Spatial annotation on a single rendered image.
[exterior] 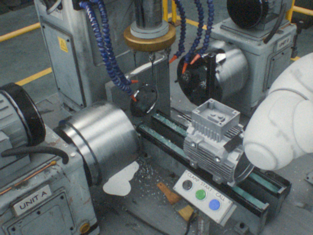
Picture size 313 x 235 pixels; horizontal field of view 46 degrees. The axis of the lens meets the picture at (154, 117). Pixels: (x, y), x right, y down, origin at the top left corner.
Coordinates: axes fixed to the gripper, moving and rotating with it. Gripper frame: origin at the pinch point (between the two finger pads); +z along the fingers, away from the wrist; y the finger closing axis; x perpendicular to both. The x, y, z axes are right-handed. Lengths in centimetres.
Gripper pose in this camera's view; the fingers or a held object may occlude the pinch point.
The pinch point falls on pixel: (232, 144)
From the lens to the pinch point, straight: 113.6
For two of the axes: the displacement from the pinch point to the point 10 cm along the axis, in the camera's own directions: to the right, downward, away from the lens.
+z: -3.0, 4.7, 8.3
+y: -7.3, 4.5, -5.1
